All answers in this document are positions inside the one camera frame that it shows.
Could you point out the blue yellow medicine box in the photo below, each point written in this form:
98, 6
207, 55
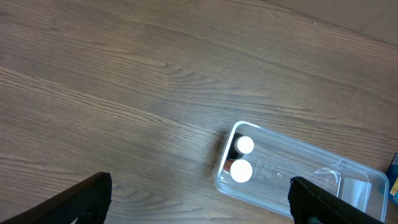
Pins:
392, 174

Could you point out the orange tube white cap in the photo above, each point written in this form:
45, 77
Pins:
240, 170

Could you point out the clear plastic container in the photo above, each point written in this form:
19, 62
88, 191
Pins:
276, 158

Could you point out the black tube white cap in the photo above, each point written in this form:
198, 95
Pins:
240, 146

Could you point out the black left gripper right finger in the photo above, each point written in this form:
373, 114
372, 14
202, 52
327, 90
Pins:
311, 204

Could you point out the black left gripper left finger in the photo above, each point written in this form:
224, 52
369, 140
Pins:
86, 202

